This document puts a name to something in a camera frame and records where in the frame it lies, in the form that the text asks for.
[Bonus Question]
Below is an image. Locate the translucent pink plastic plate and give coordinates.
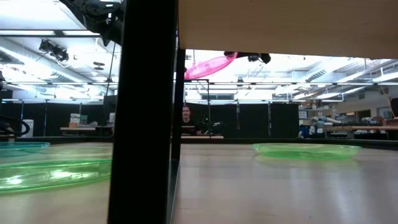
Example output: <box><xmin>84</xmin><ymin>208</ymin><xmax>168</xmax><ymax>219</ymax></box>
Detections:
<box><xmin>184</xmin><ymin>51</ymin><xmax>239</xmax><ymax>81</ymax></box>

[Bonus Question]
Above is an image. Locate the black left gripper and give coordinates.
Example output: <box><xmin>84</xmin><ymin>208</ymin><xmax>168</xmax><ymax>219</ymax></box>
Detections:
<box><xmin>223</xmin><ymin>50</ymin><xmax>272</xmax><ymax>65</ymax></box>

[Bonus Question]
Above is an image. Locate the person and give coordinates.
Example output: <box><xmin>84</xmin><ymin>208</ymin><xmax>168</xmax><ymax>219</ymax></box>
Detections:
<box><xmin>181</xmin><ymin>105</ymin><xmax>203</xmax><ymax>136</ymax></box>

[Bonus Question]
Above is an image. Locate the blue storage bin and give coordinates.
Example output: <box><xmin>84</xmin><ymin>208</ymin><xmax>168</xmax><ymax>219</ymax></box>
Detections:
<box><xmin>298</xmin><ymin>124</ymin><xmax>318</xmax><ymax>139</ymax></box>

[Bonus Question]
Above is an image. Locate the white container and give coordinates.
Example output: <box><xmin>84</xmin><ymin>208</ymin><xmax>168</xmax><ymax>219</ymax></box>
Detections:
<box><xmin>21</xmin><ymin>119</ymin><xmax>34</xmax><ymax>138</ymax></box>

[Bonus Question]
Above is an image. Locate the black partition curtain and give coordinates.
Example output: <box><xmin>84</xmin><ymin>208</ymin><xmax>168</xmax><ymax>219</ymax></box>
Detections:
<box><xmin>0</xmin><ymin>101</ymin><xmax>299</xmax><ymax>139</ymax></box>

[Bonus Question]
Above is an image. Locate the translucent teal plastic plate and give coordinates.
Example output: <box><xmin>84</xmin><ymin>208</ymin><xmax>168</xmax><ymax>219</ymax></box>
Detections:
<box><xmin>0</xmin><ymin>141</ymin><xmax>51</xmax><ymax>159</ymax></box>

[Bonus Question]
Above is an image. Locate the colourful cardboard box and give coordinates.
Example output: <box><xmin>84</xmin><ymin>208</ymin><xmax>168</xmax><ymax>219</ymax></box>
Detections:
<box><xmin>68</xmin><ymin>112</ymin><xmax>89</xmax><ymax>128</ymax></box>

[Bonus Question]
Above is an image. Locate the translucent green plastic plate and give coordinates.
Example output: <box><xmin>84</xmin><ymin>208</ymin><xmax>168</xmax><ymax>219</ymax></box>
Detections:
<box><xmin>0</xmin><ymin>146</ymin><xmax>113</xmax><ymax>194</ymax></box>
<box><xmin>252</xmin><ymin>142</ymin><xmax>363</xmax><ymax>162</ymax></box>

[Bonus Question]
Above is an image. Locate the background wooden table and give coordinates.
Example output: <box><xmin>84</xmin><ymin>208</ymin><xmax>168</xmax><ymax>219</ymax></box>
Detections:
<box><xmin>60</xmin><ymin>125</ymin><xmax>114</xmax><ymax>137</ymax></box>

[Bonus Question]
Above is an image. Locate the black metal table frame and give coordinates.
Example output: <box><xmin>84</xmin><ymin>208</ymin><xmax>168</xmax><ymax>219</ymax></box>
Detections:
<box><xmin>0</xmin><ymin>135</ymin><xmax>398</xmax><ymax>150</ymax></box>

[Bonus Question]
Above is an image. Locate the background workbench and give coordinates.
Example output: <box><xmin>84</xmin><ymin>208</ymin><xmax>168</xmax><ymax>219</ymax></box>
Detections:
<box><xmin>323</xmin><ymin>124</ymin><xmax>398</xmax><ymax>141</ymax></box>

